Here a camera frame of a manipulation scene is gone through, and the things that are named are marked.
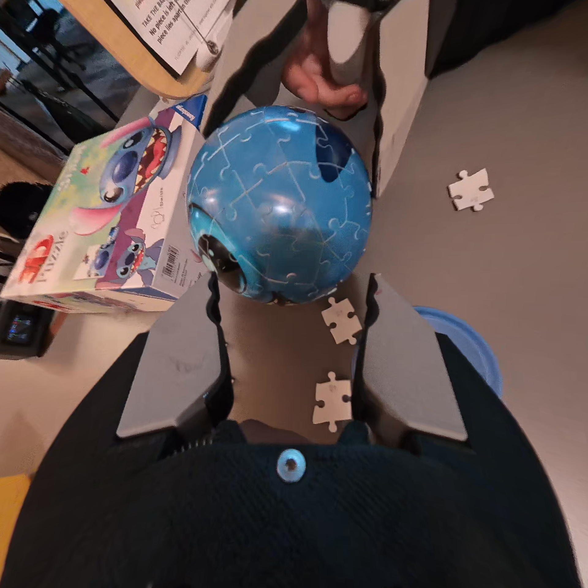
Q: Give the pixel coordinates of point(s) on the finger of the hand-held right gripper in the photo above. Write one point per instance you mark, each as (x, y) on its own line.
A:
(248, 27)
(404, 92)

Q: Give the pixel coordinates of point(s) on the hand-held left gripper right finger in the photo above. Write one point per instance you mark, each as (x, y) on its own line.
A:
(409, 367)

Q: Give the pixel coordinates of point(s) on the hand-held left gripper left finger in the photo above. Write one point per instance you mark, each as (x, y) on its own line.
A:
(179, 367)

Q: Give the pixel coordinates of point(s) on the blue plastic ball stand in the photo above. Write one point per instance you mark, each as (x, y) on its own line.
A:
(482, 358)

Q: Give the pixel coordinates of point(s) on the blue puzzle ball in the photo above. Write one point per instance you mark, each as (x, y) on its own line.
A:
(275, 206)

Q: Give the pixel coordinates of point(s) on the white puzzle piece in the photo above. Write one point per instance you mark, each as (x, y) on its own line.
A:
(342, 321)
(331, 400)
(471, 189)

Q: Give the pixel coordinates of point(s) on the colourful cartoon puzzle box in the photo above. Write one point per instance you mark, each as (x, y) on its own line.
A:
(115, 206)

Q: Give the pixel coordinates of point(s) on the person's right hand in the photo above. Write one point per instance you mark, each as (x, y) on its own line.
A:
(312, 73)

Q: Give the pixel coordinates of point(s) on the wooden document stand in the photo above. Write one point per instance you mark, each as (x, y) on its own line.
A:
(138, 64)

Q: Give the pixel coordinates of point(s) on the black device with screen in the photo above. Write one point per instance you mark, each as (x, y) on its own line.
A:
(23, 330)

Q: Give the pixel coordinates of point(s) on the yellow plastic bin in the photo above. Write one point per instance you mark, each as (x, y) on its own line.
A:
(11, 510)

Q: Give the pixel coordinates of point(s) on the black cloth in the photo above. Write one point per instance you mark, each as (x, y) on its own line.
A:
(23, 209)

